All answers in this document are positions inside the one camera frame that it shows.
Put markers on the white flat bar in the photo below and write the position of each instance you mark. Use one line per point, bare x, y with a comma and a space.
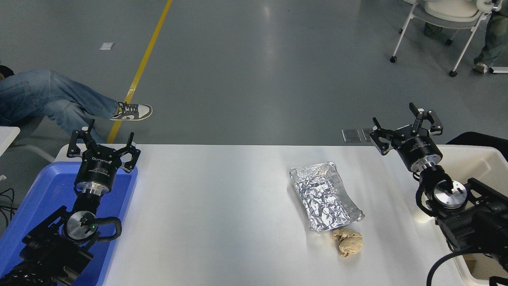
499, 70

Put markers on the person on white chair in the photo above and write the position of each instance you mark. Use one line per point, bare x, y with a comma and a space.
494, 39

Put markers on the silver floor plate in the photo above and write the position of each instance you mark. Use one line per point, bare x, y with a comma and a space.
367, 134
351, 135

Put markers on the blue plastic tray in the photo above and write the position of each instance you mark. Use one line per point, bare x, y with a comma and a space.
47, 186

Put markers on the large pale bin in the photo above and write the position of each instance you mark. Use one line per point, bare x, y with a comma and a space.
476, 167

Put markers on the crumpled foil tray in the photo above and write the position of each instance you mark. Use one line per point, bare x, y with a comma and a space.
323, 196

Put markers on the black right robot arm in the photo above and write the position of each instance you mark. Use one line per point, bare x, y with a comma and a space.
476, 222

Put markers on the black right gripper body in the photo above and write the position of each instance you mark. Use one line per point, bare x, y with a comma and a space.
416, 147

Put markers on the white paper scrap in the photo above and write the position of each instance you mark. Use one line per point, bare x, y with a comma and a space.
106, 46

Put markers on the white wheeled chair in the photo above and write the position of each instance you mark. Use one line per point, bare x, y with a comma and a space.
448, 12

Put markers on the white paper cup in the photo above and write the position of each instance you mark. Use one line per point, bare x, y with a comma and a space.
418, 217

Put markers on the black fabric object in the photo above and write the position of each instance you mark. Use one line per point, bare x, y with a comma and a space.
480, 139

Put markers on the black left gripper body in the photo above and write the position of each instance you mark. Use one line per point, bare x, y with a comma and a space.
99, 167

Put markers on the white side table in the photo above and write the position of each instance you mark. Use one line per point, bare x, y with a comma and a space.
7, 137

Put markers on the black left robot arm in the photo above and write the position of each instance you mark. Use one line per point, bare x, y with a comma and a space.
47, 254

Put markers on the crumpled tan paper ball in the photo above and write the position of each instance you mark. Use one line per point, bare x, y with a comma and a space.
349, 242

